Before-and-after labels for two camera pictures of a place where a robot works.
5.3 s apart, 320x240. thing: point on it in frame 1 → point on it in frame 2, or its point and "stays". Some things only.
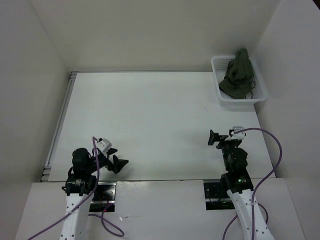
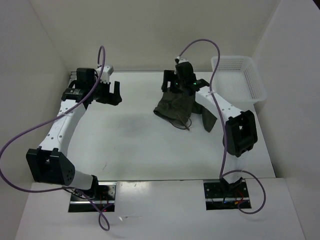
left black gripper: x=117 y=165 → x=111 y=98
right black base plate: x=215 y=199 stays
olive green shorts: x=238 y=81 → x=179 y=108
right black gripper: x=216 y=137 → x=169 y=76
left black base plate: x=104 y=195 stays
